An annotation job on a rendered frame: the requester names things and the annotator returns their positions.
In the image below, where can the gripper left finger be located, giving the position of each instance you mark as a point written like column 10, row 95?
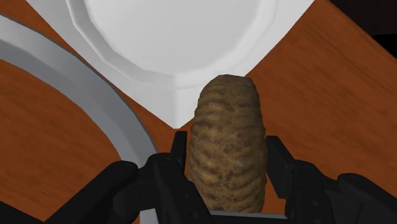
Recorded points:
column 161, row 183

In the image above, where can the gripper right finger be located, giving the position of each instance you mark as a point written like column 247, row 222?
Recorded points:
column 310, row 192

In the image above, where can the brown ridged potato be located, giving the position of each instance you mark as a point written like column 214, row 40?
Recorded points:
column 229, row 145

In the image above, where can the white square plate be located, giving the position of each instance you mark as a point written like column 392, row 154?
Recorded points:
column 173, row 46

